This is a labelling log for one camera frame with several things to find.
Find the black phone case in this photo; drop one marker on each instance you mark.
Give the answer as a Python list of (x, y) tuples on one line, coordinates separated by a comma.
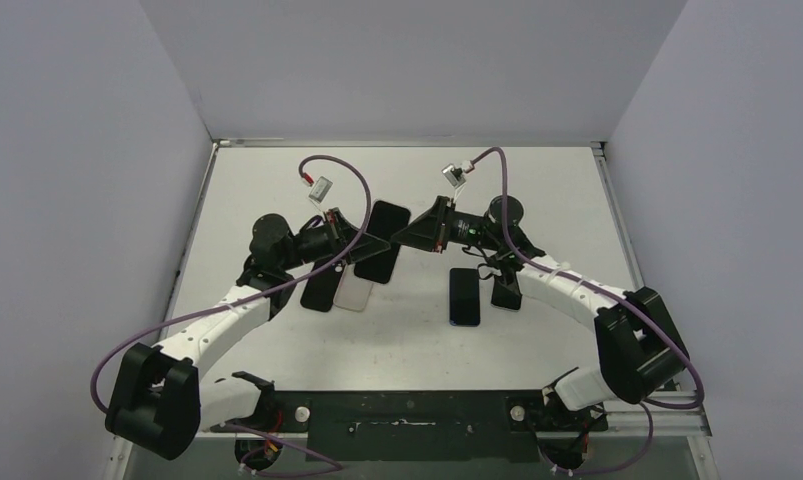
[(320, 290)]

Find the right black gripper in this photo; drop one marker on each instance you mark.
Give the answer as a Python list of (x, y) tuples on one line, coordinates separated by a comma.
[(446, 224)]

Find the blue-edged black phone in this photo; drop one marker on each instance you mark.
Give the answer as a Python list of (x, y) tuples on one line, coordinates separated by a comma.
[(464, 298)]

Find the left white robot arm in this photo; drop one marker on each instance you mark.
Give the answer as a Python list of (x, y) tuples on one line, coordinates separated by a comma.
[(158, 401)]

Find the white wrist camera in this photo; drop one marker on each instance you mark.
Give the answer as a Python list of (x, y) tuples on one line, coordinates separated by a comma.
[(456, 175), (318, 188)]

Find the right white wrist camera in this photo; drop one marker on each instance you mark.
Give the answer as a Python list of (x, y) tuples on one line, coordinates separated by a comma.
[(456, 175)]

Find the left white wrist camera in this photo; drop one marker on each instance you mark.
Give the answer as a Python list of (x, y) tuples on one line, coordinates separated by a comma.
[(318, 188)]

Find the white-edged black phone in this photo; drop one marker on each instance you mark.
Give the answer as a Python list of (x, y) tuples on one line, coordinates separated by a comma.
[(506, 293)]

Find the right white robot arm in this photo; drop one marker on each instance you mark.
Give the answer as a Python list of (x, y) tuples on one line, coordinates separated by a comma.
[(639, 348)]

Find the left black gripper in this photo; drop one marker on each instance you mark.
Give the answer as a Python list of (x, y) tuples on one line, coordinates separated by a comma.
[(338, 232)]

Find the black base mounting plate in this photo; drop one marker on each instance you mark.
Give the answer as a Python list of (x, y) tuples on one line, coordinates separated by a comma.
[(425, 425)]

